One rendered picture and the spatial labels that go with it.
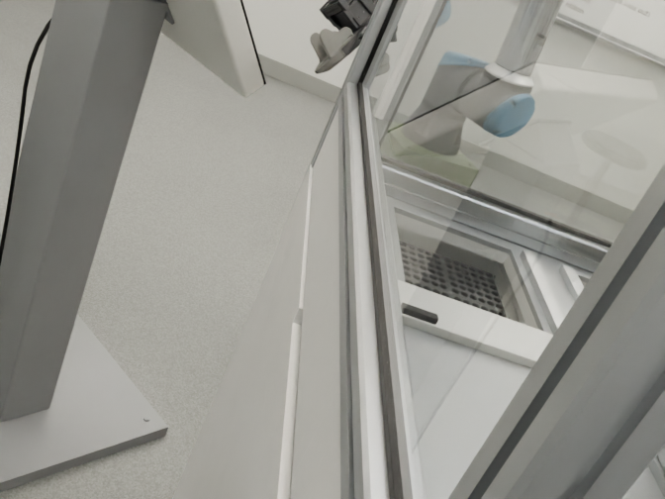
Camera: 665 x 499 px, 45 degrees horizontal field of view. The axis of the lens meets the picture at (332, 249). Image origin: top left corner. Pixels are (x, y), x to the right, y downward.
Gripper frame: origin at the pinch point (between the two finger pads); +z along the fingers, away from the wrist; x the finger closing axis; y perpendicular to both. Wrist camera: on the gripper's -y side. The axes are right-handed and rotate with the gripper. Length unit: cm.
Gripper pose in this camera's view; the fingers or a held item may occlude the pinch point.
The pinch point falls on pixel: (324, 70)
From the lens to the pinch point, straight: 139.6
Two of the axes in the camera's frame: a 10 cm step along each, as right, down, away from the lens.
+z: -6.1, 7.4, -2.9
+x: 4.8, 0.5, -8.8
